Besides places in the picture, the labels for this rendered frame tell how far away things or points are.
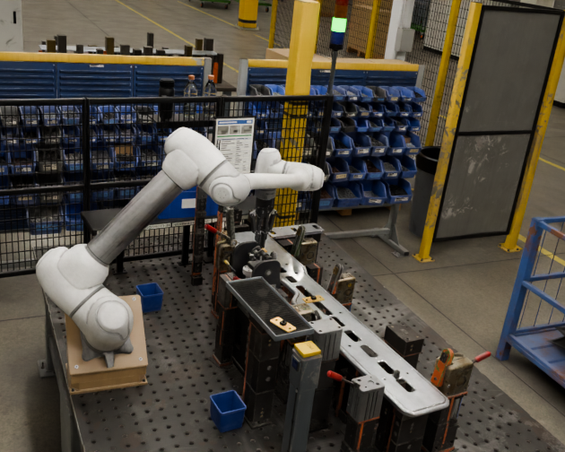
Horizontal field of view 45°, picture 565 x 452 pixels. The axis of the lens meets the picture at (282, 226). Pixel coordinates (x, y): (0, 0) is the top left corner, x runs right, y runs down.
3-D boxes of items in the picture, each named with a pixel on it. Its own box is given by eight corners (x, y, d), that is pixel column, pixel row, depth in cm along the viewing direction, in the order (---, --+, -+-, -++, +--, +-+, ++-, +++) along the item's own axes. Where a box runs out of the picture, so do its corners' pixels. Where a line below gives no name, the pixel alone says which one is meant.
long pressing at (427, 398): (460, 404, 214) (462, 399, 214) (404, 421, 204) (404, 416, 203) (262, 230, 323) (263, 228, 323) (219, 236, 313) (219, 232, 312)
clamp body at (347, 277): (351, 352, 288) (362, 279, 275) (325, 357, 282) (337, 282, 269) (338, 340, 296) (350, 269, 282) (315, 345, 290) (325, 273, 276)
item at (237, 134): (251, 175, 349) (256, 116, 337) (210, 178, 338) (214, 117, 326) (249, 173, 350) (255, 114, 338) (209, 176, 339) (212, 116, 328)
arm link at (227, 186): (260, 185, 240) (232, 157, 240) (247, 193, 222) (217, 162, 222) (235, 210, 243) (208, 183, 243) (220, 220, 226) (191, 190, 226)
